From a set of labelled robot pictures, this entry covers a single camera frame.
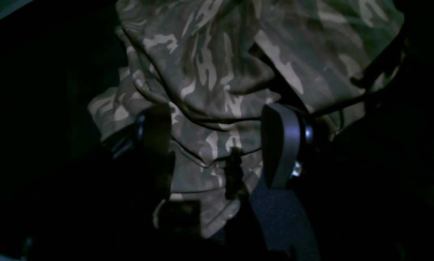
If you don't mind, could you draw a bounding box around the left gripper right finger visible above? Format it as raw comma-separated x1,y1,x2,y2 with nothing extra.
260,103,314,189

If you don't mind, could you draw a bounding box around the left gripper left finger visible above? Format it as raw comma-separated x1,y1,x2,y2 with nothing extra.
135,104,174,199

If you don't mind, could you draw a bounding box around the camouflage t-shirt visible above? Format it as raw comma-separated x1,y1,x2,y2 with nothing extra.
88,0,404,239

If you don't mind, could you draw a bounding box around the black table cloth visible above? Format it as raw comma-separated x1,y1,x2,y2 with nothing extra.
0,0,434,261

